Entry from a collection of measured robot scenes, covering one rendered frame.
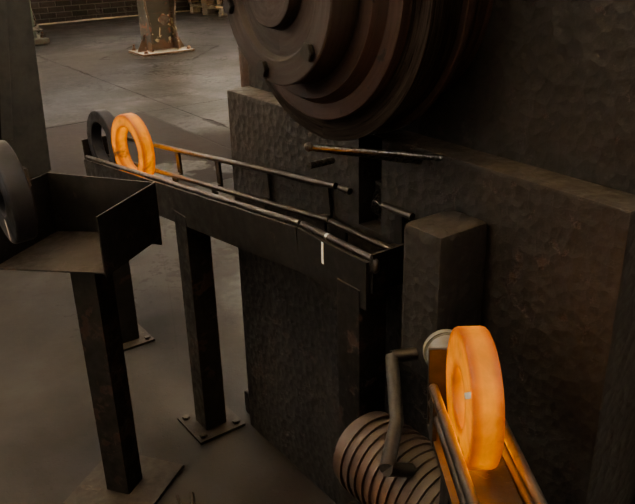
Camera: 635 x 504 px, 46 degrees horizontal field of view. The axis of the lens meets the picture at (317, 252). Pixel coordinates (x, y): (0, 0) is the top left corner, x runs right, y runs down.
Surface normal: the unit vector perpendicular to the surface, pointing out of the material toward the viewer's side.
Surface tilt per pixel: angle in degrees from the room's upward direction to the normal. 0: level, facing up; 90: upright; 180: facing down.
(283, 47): 90
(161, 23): 90
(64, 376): 0
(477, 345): 13
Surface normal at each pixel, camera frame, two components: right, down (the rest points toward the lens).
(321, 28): -0.81, 0.26
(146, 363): -0.02, -0.91
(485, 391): 0.00, -0.25
